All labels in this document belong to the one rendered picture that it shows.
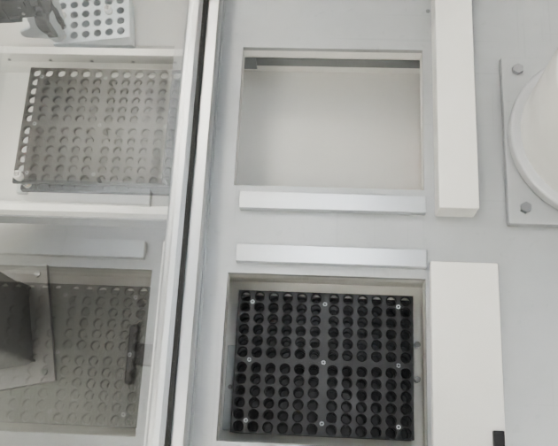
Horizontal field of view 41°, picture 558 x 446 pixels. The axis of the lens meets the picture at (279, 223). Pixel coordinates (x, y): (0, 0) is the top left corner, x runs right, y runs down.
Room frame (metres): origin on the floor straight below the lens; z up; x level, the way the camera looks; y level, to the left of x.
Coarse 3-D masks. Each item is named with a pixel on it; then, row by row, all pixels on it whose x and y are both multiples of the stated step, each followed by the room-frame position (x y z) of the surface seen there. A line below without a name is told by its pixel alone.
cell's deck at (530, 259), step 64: (256, 0) 0.61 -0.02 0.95; (320, 0) 0.59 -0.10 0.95; (384, 0) 0.58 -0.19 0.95; (512, 0) 0.55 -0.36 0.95; (320, 192) 0.32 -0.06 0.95; (384, 192) 0.30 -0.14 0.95; (448, 256) 0.21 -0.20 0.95; (512, 256) 0.20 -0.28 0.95; (512, 320) 0.12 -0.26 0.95; (512, 384) 0.05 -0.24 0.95
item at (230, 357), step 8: (416, 344) 0.12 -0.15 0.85; (232, 352) 0.15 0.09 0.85; (232, 360) 0.14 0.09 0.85; (232, 368) 0.13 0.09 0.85; (232, 376) 0.12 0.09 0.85; (416, 376) 0.08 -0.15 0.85; (232, 384) 0.11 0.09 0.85; (224, 400) 0.09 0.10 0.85; (224, 408) 0.08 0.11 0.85; (224, 416) 0.07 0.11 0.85; (224, 424) 0.06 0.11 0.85
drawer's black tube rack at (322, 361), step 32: (256, 320) 0.18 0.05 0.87; (288, 320) 0.17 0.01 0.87; (320, 320) 0.16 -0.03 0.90; (352, 320) 0.16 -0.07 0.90; (384, 320) 0.15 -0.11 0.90; (256, 352) 0.14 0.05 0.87; (288, 352) 0.13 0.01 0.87; (320, 352) 0.12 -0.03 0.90; (352, 352) 0.12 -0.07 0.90; (384, 352) 0.11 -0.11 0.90; (256, 384) 0.10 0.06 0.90; (288, 384) 0.09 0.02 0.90; (320, 384) 0.08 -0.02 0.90; (352, 384) 0.08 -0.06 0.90; (384, 384) 0.07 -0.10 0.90; (256, 416) 0.06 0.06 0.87; (288, 416) 0.05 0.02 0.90; (320, 416) 0.05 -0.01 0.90; (352, 416) 0.04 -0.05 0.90; (384, 416) 0.03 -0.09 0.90
